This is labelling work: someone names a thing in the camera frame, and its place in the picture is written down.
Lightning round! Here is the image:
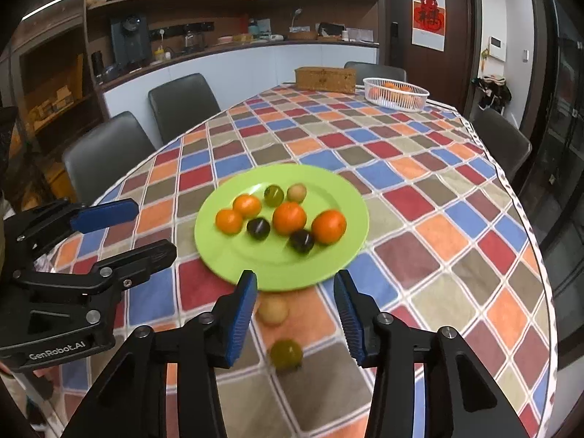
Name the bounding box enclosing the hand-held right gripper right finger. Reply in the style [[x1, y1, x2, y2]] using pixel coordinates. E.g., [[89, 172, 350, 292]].
[[333, 270, 530, 438]]

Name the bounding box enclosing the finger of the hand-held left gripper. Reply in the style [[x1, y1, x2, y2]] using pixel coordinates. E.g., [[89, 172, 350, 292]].
[[11, 238, 178, 297], [2, 198, 140, 265]]

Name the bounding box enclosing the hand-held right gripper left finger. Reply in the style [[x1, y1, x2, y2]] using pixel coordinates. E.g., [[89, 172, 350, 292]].
[[61, 270, 259, 438]]

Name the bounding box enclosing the green plate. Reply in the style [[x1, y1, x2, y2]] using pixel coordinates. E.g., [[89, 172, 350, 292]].
[[194, 164, 369, 293]]

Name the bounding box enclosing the dark purple plum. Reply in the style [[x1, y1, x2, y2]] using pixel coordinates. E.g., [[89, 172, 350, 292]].
[[290, 229, 315, 255], [247, 218, 271, 241]]

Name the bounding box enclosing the large orange tangerine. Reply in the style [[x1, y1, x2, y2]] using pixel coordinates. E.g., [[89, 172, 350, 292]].
[[311, 209, 348, 245]]

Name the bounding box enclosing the small orange tangerine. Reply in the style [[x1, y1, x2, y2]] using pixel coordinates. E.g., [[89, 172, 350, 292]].
[[215, 208, 244, 235], [233, 194, 262, 218]]

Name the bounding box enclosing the medium orange tangerine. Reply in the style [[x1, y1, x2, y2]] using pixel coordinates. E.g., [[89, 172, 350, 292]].
[[272, 201, 307, 234]]

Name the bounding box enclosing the grey dining chair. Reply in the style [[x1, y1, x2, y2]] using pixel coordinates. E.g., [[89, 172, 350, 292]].
[[62, 111, 157, 206], [470, 108, 533, 183], [148, 73, 222, 146], [343, 61, 407, 83]]

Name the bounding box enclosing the colourful checkered tablecloth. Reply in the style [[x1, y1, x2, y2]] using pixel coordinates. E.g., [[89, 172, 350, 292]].
[[27, 83, 560, 438]]

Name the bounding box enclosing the wooden bookshelf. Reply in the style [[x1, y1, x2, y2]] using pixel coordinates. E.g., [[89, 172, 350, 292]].
[[0, 0, 108, 192]]

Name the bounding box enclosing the black water dispenser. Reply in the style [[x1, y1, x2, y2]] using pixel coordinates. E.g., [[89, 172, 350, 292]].
[[111, 15, 151, 67]]

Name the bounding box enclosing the white counter cabinet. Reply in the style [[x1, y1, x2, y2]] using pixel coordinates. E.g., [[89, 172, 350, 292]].
[[100, 39, 379, 122]]

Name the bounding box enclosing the white plastic basket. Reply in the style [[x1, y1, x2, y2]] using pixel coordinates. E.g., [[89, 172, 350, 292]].
[[363, 77, 430, 112]]

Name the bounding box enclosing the wooden box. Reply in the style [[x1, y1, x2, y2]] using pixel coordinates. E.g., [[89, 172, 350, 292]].
[[295, 67, 357, 95]]

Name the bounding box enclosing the black framed glass sliding door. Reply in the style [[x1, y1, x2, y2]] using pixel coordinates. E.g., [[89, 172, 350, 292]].
[[529, 0, 584, 375]]

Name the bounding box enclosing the dark brown door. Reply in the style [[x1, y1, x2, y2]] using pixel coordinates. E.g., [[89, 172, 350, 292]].
[[383, 0, 483, 117]]

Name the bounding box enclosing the dark bag heap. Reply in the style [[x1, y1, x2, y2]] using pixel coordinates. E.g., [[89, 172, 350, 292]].
[[474, 74, 512, 112]]

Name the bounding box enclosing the red and white door poster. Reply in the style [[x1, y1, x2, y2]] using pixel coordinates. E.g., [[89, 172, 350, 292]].
[[412, 0, 446, 52]]

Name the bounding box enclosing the black wall socket strip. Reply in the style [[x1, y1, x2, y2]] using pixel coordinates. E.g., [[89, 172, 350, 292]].
[[150, 23, 220, 39]]

